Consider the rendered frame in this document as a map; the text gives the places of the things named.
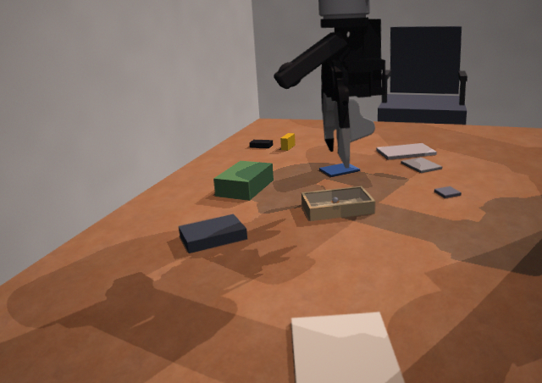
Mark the wooden ball-in-hole puzzle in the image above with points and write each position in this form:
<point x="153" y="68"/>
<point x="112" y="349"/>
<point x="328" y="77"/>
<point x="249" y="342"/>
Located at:
<point x="337" y="203"/>

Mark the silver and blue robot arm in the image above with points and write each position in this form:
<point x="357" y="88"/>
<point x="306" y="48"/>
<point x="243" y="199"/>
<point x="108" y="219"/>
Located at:
<point x="291" y="73"/>

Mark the small yellow block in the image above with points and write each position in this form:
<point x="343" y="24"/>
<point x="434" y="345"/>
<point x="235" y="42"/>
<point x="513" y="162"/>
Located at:
<point x="287" y="141"/>

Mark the pale pink flat rectangular card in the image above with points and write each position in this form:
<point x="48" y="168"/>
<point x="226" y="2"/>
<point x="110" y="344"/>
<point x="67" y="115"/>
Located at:
<point x="406" y="151"/>

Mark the green rectangular block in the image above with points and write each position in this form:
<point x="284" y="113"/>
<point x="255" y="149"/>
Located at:
<point x="244" y="180"/>

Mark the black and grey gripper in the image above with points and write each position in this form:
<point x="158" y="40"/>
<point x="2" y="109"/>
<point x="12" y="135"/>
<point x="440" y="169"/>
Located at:
<point x="357" y="67"/>

